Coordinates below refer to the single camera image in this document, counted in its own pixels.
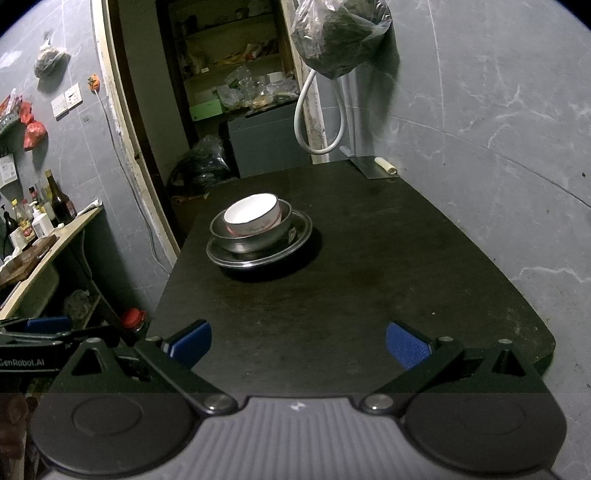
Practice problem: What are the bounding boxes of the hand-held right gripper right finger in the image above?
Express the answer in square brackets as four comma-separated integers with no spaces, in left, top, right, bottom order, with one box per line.
[359,322,550,416]

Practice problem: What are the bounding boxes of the hanging bag of dark greens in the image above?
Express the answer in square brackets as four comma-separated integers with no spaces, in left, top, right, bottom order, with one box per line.
[290,0,393,79]

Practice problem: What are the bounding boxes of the white flexible hose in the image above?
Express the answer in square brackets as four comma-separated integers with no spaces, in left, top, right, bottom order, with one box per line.
[294,69,346,155]

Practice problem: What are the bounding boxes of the white table leg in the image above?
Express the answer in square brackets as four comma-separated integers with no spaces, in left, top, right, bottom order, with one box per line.
[281,0,329,165]

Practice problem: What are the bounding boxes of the dark glass bottle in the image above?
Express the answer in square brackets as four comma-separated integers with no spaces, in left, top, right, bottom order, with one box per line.
[44,169,77,225]

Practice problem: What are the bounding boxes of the cleaver with grey handle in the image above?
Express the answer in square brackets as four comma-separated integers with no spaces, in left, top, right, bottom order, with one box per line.
[339,145,400,180]

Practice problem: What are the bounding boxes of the steel plate with sticker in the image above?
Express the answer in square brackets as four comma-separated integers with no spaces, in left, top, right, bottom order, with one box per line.
[208,210,314,263]

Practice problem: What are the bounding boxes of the white plastic bottle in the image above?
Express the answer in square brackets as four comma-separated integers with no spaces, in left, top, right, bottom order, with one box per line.
[31,207,54,239]

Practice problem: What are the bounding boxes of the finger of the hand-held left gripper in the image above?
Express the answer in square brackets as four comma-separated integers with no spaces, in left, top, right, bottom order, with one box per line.
[0,325,122,348]
[0,316,74,335]

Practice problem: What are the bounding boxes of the white ceramic bowl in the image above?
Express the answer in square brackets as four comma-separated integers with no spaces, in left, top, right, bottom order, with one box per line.
[223,193,282,237]

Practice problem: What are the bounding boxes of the wall calendar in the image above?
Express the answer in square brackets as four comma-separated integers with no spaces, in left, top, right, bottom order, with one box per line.
[0,154,19,188]

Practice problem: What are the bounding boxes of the jar with red lid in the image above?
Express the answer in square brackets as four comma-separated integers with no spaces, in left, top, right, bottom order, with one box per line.
[120,308,148,334]

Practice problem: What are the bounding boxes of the wooden cutting board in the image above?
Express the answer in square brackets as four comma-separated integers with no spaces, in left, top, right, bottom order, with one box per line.
[0,234,59,285]

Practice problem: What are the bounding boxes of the red plastic bags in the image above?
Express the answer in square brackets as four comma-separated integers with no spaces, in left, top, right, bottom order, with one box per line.
[17,100,49,151]

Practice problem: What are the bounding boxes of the green box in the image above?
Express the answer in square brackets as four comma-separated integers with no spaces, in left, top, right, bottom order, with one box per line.
[189,99,225,123]

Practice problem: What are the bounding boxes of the grey hanging bag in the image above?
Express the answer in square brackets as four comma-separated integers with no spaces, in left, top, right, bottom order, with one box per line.
[34,36,71,78]

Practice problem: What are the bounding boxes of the cream door frame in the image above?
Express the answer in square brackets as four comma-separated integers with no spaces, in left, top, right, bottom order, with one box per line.
[91,0,182,265]

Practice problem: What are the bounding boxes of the wooden counter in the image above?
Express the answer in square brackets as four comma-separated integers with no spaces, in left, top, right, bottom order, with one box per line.
[0,203,104,315]

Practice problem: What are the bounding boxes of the grey cabinet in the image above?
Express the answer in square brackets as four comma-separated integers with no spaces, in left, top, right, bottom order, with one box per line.
[226,102,311,179]

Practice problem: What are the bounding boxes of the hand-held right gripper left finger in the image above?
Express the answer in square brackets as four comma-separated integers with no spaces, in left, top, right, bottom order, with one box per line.
[55,320,237,416]

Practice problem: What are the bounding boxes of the small steel bowl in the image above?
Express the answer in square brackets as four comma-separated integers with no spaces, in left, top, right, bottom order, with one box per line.
[209,199,294,254]

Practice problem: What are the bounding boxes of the wooden shelf unit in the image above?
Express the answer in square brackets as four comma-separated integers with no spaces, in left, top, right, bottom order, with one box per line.
[167,0,302,124]

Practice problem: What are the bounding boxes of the clear bottle with yellow label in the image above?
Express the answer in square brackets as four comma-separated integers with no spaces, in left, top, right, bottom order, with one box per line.
[9,199,36,246]

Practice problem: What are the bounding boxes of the white wall switch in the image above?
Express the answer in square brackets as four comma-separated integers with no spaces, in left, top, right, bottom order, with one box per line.
[50,85,84,121]

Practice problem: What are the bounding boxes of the pile of plastic packets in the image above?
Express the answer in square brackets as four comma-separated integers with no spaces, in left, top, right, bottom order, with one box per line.
[216,66,301,112]

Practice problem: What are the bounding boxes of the black plastic bag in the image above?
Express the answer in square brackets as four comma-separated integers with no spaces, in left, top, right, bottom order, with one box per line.
[167,134,239,198]

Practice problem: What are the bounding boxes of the grey wall pipe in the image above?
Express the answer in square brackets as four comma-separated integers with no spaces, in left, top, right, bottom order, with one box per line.
[343,76,359,158]

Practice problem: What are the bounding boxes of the grey power cable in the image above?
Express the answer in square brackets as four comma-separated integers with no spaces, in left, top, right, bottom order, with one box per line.
[94,91,172,274]

